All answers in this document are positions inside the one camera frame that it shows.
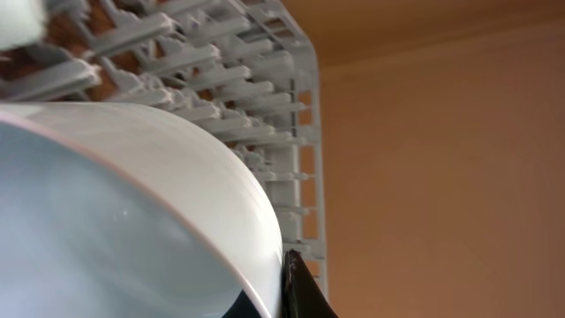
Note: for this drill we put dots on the grey dishwasher rack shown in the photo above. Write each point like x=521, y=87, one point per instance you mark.
x=244, y=71

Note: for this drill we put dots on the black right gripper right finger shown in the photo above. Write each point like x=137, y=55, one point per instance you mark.
x=301, y=296

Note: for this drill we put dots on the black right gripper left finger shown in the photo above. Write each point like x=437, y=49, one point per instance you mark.
x=242, y=308

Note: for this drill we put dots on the light blue bowl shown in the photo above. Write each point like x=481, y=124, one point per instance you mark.
x=123, y=210

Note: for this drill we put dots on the pale green bowl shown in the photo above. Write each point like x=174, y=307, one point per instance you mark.
x=22, y=22

